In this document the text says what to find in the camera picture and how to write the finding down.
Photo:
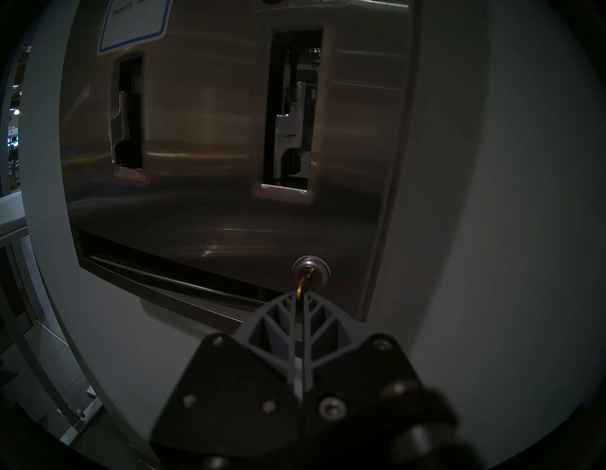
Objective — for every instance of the steel dispenser cabinet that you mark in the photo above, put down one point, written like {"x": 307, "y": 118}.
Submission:
{"x": 156, "y": 265}

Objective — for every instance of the steel dispenser door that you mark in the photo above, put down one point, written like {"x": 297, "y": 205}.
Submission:
{"x": 213, "y": 213}

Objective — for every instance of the brass key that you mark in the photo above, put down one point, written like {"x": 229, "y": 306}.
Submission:
{"x": 303, "y": 286}

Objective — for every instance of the chrome dispensing lever mechanism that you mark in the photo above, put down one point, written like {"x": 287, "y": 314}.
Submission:
{"x": 293, "y": 123}
{"x": 120, "y": 123}

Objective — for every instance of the white overbed table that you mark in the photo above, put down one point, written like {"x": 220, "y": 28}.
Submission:
{"x": 12, "y": 213}

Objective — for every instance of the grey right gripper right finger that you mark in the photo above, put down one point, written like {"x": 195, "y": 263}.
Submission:
{"x": 350, "y": 379}

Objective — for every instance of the white label blue border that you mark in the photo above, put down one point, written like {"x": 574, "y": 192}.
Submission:
{"x": 132, "y": 23}

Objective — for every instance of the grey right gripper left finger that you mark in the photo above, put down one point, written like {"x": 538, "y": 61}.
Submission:
{"x": 227, "y": 393}

